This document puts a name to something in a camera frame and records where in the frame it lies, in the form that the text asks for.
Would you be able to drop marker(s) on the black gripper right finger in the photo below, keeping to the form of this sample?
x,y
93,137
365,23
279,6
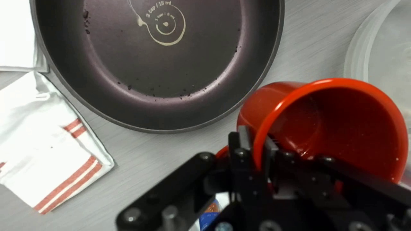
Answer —
x,y
289,176

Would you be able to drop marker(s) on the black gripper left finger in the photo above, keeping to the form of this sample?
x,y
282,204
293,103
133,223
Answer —
x,y
247,181

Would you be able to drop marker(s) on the red enamel mug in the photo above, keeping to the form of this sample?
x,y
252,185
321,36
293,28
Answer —
x,y
343,118

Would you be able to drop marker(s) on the clear plastic bowl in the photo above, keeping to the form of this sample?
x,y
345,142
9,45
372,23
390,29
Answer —
x,y
381,53

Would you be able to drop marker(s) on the black frying pan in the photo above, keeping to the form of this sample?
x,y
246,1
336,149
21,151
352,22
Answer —
x,y
160,65

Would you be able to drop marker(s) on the white red-striped dish towel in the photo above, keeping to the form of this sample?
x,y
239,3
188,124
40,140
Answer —
x,y
48,151

